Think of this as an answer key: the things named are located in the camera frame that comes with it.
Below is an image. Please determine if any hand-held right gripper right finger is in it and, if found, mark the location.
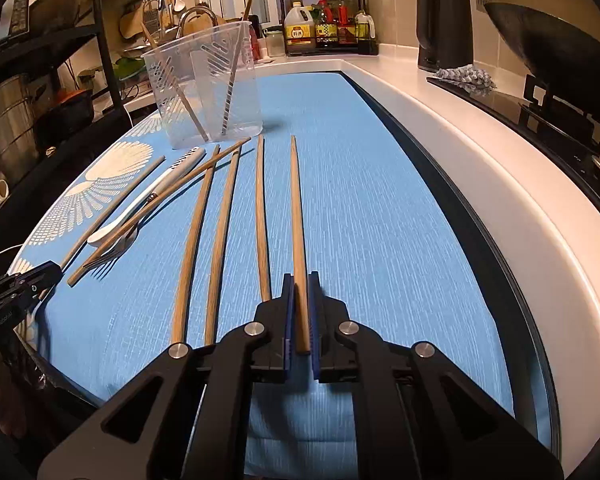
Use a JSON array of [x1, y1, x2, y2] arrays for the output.
[[309, 271, 564, 480]]

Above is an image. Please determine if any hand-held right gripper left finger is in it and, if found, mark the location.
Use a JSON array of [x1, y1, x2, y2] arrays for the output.
[[36, 273, 296, 480]]

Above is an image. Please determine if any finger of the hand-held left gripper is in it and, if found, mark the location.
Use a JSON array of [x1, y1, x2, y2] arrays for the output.
[[0, 277, 37, 322], [7, 261, 64, 297]]

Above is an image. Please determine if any white-handled metal fork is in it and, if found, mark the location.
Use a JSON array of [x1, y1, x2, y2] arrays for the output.
[[82, 187, 162, 275]]

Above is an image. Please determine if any wooden chopstick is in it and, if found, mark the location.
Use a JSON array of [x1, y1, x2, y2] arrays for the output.
[[203, 146, 242, 347], [59, 155, 166, 270], [290, 135, 312, 354], [221, 0, 262, 136], [171, 144, 221, 345], [255, 134, 272, 303], [140, 21, 211, 142], [67, 136, 252, 288]]

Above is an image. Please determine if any white spoon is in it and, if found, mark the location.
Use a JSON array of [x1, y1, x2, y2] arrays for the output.
[[87, 147, 206, 247]]

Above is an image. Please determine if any clear plastic utensil holder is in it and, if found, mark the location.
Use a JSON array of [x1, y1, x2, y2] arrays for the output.
[[141, 20, 264, 150]]

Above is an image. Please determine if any blue printed tablecloth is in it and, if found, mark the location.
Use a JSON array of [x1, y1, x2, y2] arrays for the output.
[[9, 71, 557, 480]]

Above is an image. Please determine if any steel stock pot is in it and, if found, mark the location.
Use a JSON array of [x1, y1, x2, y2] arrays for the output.
[[0, 74, 37, 197]]

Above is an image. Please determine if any dark pot with orange rim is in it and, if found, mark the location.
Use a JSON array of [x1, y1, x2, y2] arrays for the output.
[[44, 87, 97, 137]]

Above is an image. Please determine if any green basin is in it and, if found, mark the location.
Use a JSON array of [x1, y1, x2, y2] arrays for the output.
[[113, 56, 150, 83]]

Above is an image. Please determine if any black shelf rack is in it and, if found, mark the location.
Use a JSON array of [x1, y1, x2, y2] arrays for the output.
[[0, 0, 133, 221]]

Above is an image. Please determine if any wooden cutting board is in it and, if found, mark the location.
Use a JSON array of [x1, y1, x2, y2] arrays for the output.
[[118, 5, 148, 41]]

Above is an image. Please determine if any dark pan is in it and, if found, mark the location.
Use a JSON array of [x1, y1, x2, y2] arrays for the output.
[[27, 0, 84, 36]]

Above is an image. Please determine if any black spice rack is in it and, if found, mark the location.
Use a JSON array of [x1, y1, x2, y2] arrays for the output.
[[279, 0, 380, 57]]

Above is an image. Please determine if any red dish soap bottle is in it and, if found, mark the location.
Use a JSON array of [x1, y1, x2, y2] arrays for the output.
[[249, 14, 262, 63]]

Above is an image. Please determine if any metal grater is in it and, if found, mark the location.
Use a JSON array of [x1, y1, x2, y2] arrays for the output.
[[144, 0, 162, 36]]

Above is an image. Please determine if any large cooking oil jug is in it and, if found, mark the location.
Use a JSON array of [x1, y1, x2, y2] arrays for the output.
[[283, 2, 317, 56]]

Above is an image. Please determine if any dark sauce bottle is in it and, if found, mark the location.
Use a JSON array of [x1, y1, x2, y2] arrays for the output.
[[316, 2, 337, 49]]

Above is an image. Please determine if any checked dish cloth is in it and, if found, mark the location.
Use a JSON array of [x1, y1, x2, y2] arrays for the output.
[[436, 65, 498, 92]]

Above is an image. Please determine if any yellow oil bottle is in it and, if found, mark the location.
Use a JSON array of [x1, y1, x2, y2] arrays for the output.
[[355, 10, 377, 44]]

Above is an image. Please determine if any red-capped sauce bottle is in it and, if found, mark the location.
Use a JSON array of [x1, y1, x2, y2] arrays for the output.
[[336, 0, 356, 44]]

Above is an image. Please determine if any chrome faucet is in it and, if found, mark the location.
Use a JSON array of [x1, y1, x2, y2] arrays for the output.
[[176, 5, 218, 41]]

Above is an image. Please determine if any black gas stove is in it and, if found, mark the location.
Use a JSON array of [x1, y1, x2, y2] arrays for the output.
[[426, 74, 600, 181]]

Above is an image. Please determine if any black electric kettle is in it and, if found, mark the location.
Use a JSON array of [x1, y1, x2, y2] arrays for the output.
[[416, 0, 475, 73]]

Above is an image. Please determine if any black wok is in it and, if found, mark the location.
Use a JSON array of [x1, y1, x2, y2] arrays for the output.
[[482, 2, 600, 122]]

